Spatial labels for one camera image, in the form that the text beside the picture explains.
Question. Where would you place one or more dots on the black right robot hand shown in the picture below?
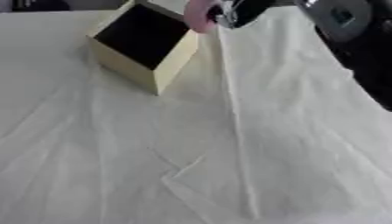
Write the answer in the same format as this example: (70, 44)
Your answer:
(250, 10)

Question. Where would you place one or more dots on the pink rounded toy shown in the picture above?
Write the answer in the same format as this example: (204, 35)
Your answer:
(198, 16)

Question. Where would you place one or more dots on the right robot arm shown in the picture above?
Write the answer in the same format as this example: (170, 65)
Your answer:
(365, 55)

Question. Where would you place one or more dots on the tan cardboard box black inside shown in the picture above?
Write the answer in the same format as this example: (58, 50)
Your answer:
(145, 35)

